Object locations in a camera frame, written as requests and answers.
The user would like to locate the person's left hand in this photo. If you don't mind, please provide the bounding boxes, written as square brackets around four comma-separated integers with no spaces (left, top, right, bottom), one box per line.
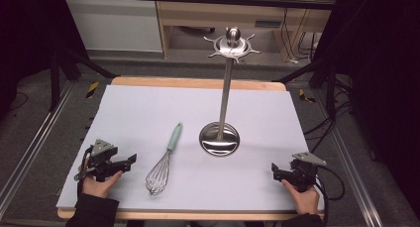
[80,157,124,199]

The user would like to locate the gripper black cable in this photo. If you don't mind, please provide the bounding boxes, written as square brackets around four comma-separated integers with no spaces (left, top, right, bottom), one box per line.
[313,165,347,227]
[75,145,95,199]

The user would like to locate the black curtain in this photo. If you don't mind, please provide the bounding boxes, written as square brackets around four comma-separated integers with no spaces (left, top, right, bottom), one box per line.
[312,0,420,218]
[0,0,87,117]

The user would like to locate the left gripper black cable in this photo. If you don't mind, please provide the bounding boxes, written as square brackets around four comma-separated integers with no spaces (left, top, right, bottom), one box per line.
[75,145,95,199]

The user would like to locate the black floor cables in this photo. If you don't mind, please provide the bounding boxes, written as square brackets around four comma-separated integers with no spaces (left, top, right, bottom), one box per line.
[302,81,355,154]

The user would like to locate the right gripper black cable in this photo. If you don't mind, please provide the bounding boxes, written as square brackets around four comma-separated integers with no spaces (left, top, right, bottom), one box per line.
[313,165,347,227]

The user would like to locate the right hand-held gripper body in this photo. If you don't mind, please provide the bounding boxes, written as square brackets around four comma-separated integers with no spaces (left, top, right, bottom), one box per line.
[285,151,328,193]

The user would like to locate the black hanging cables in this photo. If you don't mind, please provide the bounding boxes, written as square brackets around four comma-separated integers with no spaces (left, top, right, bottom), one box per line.
[279,7,319,63]

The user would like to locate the white table mat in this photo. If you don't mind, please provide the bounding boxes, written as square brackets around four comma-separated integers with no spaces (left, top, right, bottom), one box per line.
[55,84,325,212]

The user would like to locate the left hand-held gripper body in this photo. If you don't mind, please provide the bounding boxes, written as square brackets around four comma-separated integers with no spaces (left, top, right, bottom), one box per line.
[73,139,121,183]

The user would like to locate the yellow black floor tape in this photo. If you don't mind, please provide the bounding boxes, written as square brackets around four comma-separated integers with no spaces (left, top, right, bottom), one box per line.
[85,80,100,99]
[298,88,317,104]

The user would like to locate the black metal stand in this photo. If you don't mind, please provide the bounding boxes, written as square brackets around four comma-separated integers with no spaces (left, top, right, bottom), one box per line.
[271,58,353,117]
[49,46,117,113]

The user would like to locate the person's right hand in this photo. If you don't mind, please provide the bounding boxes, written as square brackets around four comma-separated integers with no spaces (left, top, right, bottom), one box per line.
[280,178,321,216]

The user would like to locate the steel utensil stand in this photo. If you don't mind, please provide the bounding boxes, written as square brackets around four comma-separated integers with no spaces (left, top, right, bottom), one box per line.
[198,26,263,158]

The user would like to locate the metal floor rail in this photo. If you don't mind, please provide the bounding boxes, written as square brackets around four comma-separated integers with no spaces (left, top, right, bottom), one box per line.
[312,87,384,227]
[0,80,76,219]

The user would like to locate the whisk with green handle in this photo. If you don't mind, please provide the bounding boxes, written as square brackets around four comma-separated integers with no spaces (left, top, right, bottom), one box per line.
[145,122,184,197]

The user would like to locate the white cabinet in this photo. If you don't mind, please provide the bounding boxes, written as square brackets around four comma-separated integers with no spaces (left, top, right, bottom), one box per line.
[64,0,163,54]

